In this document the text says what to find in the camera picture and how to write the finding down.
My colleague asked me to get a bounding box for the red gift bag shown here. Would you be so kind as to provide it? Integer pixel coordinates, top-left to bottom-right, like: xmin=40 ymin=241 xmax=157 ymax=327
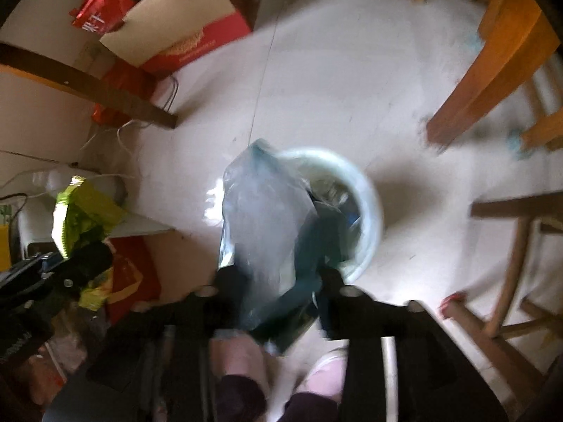
xmin=106 ymin=237 xmax=161 ymax=321

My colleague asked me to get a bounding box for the green snack bag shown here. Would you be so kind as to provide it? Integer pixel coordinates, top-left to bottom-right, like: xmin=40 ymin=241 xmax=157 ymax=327
xmin=52 ymin=176 xmax=128 ymax=311

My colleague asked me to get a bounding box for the orange-red plastic bag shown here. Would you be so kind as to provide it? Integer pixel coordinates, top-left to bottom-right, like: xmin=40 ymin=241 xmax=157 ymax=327
xmin=91 ymin=59 xmax=154 ymax=126

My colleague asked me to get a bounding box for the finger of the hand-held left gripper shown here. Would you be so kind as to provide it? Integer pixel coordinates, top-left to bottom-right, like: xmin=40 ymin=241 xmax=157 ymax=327
xmin=42 ymin=241 xmax=116 ymax=297

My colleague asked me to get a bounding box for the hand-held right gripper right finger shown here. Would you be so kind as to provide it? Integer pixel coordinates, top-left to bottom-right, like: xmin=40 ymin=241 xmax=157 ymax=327
xmin=317 ymin=266 xmax=511 ymax=422

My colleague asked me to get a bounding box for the white plastic box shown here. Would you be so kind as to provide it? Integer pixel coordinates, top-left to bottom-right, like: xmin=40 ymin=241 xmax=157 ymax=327
xmin=18 ymin=169 xmax=128 ymax=256

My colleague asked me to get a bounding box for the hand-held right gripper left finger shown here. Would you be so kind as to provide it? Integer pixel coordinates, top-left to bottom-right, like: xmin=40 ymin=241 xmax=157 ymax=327
xmin=88 ymin=268 xmax=247 ymax=422

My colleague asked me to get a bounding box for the teal plastic bag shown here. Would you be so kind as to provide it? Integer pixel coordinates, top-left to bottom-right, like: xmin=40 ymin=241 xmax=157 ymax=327
xmin=217 ymin=138 xmax=366 ymax=357

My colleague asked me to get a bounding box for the pink slipper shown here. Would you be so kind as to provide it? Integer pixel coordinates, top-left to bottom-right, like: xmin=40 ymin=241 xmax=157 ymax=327
xmin=299 ymin=347 xmax=348 ymax=405
xmin=209 ymin=332 xmax=269 ymax=401

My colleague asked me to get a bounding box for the red cardboard box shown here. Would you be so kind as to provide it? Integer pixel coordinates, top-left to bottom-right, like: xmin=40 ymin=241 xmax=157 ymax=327
xmin=99 ymin=0 xmax=253 ymax=75

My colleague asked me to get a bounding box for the wooden stool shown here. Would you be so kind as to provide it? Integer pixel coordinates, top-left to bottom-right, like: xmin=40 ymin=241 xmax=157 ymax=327
xmin=440 ymin=191 xmax=563 ymax=405

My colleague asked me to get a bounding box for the dark wooden beam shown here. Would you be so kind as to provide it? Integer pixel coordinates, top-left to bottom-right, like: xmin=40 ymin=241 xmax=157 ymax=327
xmin=0 ymin=41 xmax=179 ymax=130

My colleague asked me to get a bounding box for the pale blue trash bin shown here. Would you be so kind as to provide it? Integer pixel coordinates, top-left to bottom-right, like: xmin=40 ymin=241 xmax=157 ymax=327
xmin=264 ymin=147 xmax=383 ymax=284

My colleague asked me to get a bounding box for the red paper bag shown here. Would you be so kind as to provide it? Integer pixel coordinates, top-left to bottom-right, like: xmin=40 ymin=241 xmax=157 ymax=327
xmin=70 ymin=0 xmax=137 ymax=36

